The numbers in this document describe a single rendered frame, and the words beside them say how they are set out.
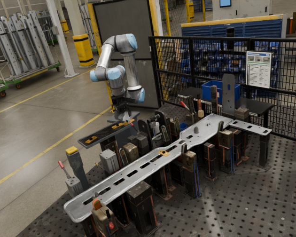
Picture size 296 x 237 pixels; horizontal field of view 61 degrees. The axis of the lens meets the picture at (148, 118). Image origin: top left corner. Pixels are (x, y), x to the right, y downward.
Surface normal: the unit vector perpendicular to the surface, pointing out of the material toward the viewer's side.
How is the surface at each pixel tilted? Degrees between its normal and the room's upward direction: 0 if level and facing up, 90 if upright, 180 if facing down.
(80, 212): 0
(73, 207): 0
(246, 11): 90
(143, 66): 89
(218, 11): 90
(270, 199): 0
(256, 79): 90
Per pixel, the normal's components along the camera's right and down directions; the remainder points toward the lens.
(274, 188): -0.15, -0.89
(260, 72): -0.76, 0.39
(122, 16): -0.52, 0.44
